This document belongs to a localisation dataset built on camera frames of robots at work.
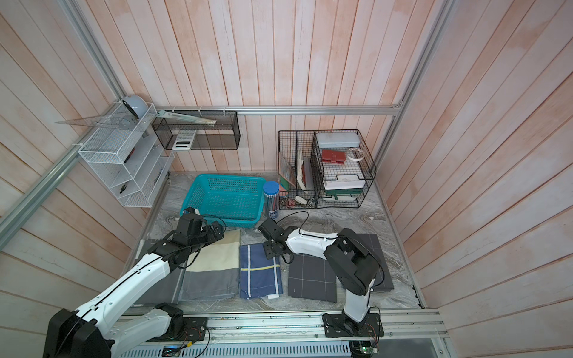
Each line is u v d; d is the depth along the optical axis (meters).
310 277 0.84
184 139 0.97
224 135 1.07
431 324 0.76
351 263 0.48
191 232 0.63
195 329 0.73
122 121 0.86
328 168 0.93
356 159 0.98
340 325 0.73
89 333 0.38
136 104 0.83
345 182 0.92
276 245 0.68
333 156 0.95
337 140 1.03
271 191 0.87
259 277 0.85
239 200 1.08
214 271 0.86
